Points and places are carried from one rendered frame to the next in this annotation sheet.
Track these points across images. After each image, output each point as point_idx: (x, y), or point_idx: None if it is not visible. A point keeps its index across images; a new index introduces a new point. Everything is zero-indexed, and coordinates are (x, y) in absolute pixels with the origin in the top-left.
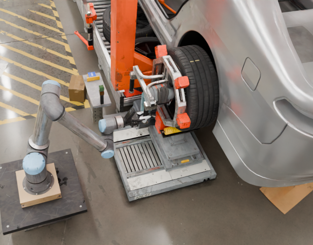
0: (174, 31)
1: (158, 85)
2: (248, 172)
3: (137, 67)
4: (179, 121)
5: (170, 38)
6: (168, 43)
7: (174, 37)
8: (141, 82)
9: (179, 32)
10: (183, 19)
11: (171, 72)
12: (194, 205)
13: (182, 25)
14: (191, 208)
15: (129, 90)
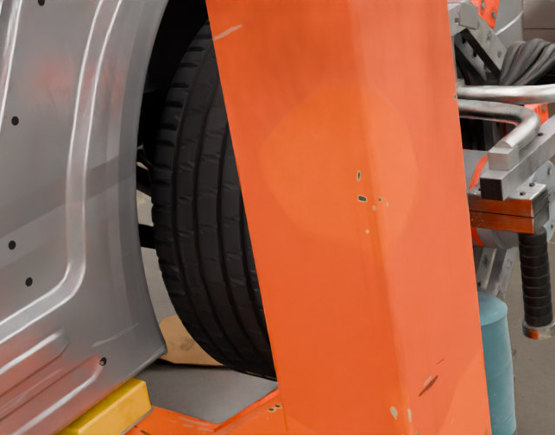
0: (47, 209)
1: (466, 162)
2: (523, 24)
3: (509, 135)
4: (541, 111)
5: (42, 301)
6: (66, 335)
7: (98, 195)
8: None
9: (117, 114)
10: (76, 29)
11: (456, 5)
12: (544, 431)
13: (117, 42)
14: None
15: (552, 323)
